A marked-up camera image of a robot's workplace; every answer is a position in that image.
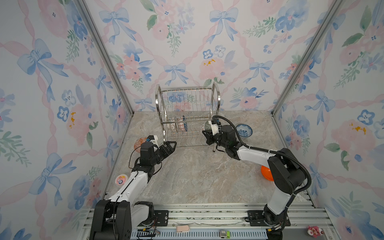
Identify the pink white cup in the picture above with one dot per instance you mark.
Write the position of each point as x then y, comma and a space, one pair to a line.
121, 180

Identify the plain orange bowl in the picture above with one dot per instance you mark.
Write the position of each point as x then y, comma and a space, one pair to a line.
267, 174

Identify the pink plush toy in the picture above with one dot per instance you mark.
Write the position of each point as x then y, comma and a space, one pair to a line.
315, 231

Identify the white maroon patterned bowl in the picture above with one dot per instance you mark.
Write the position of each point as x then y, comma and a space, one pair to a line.
173, 127

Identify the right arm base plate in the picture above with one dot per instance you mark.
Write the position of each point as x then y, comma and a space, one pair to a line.
260, 218

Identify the pink eraser block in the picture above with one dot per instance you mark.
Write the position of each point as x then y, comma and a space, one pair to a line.
182, 229

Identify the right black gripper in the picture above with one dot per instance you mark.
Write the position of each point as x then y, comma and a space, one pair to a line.
209, 137

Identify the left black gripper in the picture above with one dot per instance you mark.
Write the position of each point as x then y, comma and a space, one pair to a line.
164, 151

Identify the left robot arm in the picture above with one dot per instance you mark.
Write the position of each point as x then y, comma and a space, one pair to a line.
117, 217

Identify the orange patterned bowl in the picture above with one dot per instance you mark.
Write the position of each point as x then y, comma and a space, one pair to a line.
138, 143

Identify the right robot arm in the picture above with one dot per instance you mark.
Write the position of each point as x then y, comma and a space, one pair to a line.
289, 176

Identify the chrome wire dish rack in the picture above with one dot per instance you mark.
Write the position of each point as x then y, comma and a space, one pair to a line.
194, 105

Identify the blue white floral bowl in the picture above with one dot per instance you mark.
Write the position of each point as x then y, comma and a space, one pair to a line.
245, 131

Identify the small green device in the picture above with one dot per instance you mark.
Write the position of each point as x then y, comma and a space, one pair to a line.
224, 234

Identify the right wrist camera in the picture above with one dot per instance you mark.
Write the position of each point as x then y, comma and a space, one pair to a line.
215, 126

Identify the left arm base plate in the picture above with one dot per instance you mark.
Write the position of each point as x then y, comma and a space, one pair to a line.
157, 218

